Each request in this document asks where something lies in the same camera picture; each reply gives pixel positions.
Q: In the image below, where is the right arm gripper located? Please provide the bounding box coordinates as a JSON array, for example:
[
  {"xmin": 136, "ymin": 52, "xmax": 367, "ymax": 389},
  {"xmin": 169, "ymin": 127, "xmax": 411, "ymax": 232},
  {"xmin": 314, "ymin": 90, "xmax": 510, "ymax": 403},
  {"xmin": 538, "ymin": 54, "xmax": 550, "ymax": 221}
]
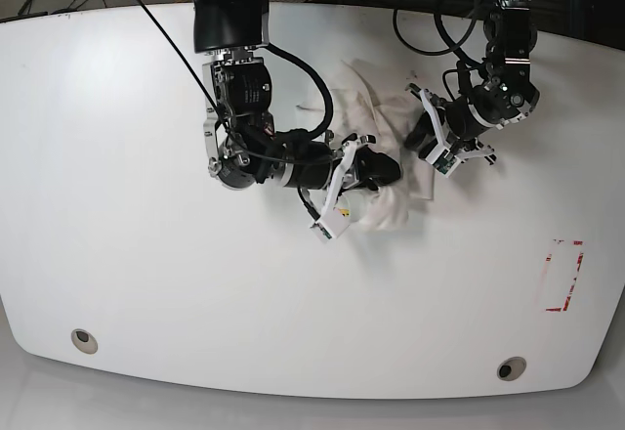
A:
[{"xmin": 292, "ymin": 133, "xmax": 401, "ymax": 215}]

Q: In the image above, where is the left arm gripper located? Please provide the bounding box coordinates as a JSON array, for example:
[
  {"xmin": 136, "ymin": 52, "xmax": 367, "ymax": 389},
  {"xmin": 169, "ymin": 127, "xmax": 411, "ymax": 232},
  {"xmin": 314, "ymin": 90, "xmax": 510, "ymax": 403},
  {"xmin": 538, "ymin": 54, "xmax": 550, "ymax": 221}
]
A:
[{"xmin": 403, "ymin": 83, "xmax": 498, "ymax": 168}]

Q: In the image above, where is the white printed t-shirt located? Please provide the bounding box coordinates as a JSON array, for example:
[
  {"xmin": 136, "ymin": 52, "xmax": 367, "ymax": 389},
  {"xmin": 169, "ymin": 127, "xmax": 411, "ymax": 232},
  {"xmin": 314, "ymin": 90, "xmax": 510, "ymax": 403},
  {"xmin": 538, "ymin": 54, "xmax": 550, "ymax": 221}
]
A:
[{"xmin": 327, "ymin": 60, "xmax": 434, "ymax": 232}]

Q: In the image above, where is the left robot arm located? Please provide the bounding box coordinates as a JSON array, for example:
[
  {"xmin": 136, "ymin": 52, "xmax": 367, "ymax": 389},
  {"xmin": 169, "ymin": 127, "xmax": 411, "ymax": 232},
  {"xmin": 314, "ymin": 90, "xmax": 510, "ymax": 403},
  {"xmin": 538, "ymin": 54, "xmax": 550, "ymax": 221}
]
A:
[{"xmin": 404, "ymin": 0, "xmax": 540, "ymax": 176}]

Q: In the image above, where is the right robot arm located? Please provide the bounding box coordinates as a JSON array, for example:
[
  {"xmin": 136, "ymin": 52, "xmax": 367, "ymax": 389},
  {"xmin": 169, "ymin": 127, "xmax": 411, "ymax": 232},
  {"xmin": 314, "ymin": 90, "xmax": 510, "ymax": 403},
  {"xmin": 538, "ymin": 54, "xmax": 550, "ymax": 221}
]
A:
[{"xmin": 192, "ymin": 0, "xmax": 401, "ymax": 198}]

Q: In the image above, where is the red tape rectangle marking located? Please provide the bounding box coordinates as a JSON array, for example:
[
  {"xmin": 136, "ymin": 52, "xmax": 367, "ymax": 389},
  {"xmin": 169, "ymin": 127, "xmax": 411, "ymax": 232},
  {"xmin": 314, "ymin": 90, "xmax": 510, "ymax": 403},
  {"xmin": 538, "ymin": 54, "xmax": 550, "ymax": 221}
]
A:
[{"xmin": 539, "ymin": 239, "xmax": 585, "ymax": 313}]

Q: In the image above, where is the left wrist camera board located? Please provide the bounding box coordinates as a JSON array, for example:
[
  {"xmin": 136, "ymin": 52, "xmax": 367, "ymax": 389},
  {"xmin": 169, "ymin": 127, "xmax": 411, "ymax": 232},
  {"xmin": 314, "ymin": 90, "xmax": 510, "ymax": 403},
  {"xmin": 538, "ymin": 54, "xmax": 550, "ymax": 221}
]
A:
[{"xmin": 426, "ymin": 145, "xmax": 462, "ymax": 178}]

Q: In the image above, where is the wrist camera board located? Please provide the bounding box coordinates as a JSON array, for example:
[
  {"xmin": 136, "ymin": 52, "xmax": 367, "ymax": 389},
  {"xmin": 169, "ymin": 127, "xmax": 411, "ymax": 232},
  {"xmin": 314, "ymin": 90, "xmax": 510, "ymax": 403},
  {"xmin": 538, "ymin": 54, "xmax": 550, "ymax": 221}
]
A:
[
  {"xmin": 310, "ymin": 208, "xmax": 351, "ymax": 243},
  {"xmin": 426, "ymin": 145, "xmax": 462, "ymax": 178}
]

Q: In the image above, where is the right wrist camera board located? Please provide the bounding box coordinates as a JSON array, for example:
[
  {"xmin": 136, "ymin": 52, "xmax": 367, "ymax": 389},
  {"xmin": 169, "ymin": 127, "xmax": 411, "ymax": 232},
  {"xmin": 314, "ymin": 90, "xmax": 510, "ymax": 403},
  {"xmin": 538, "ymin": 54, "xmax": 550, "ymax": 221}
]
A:
[{"xmin": 310, "ymin": 208, "xmax": 351, "ymax": 243}]

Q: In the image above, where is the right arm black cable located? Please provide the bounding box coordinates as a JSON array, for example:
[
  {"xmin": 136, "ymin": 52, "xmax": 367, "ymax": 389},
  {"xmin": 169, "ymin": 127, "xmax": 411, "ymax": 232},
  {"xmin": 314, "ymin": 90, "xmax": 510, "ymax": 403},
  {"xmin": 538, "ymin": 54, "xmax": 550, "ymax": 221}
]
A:
[{"xmin": 266, "ymin": 43, "xmax": 336, "ymax": 146}]

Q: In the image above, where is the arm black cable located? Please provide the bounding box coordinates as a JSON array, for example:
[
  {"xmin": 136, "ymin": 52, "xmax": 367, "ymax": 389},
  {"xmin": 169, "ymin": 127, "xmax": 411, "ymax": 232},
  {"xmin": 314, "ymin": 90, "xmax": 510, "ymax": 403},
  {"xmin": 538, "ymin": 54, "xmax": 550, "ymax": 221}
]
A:
[
  {"xmin": 393, "ymin": 0, "xmax": 494, "ymax": 60},
  {"xmin": 266, "ymin": 43, "xmax": 336, "ymax": 146}
]

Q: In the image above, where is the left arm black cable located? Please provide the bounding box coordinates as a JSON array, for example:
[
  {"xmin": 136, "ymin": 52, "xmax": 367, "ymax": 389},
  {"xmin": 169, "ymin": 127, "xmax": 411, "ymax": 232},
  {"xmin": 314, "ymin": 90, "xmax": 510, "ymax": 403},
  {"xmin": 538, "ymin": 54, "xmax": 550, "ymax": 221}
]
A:
[{"xmin": 393, "ymin": 0, "xmax": 494, "ymax": 60}]

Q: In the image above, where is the right table cable grommet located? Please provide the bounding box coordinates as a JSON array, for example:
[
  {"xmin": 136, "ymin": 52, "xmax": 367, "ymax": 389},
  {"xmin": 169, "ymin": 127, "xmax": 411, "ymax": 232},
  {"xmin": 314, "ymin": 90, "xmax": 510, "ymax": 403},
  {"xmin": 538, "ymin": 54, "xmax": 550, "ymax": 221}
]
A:
[{"xmin": 497, "ymin": 357, "xmax": 527, "ymax": 382}]

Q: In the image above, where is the table cable grommet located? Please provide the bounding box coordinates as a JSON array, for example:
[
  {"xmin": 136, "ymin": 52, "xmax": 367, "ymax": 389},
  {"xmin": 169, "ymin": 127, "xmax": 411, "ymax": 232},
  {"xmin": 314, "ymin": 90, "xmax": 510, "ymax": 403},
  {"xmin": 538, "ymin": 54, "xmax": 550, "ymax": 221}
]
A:
[
  {"xmin": 70, "ymin": 329, "xmax": 99, "ymax": 355},
  {"xmin": 497, "ymin": 357, "xmax": 527, "ymax": 382}
]

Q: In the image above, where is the left table cable grommet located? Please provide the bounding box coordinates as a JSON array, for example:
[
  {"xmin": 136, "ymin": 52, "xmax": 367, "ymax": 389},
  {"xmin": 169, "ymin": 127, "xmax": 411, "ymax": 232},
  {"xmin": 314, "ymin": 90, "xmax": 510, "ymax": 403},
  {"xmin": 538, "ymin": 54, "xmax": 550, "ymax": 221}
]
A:
[{"xmin": 70, "ymin": 329, "xmax": 99, "ymax": 355}]

